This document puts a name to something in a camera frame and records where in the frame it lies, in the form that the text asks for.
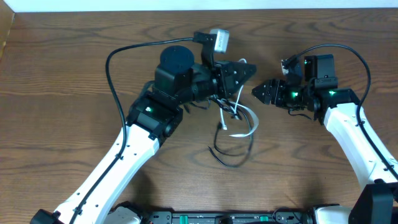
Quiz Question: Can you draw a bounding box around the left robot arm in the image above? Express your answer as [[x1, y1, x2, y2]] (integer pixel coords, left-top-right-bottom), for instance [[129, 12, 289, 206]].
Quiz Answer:
[[31, 45, 256, 224]]

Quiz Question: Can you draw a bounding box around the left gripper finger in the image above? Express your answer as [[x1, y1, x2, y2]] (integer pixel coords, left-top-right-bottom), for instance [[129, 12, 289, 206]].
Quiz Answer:
[[228, 62, 257, 83], [228, 77, 249, 97]]

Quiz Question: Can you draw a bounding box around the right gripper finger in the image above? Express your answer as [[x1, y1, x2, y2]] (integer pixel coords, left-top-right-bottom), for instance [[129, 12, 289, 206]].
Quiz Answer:
[[252, 79, 275, 92], [252, 86, 272, 105]]

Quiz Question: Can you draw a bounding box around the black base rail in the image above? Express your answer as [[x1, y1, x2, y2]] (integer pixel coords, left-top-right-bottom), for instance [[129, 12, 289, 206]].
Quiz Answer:
[[105, 211, 352, 224]]

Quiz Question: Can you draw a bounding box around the white cable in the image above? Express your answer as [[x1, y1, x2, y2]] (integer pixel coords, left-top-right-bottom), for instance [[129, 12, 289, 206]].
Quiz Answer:
[[217, 58, 260, 138]]

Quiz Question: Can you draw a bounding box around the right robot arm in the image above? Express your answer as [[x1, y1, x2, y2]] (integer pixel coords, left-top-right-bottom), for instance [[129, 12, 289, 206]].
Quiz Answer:
[[252, 54, 397, 223]]

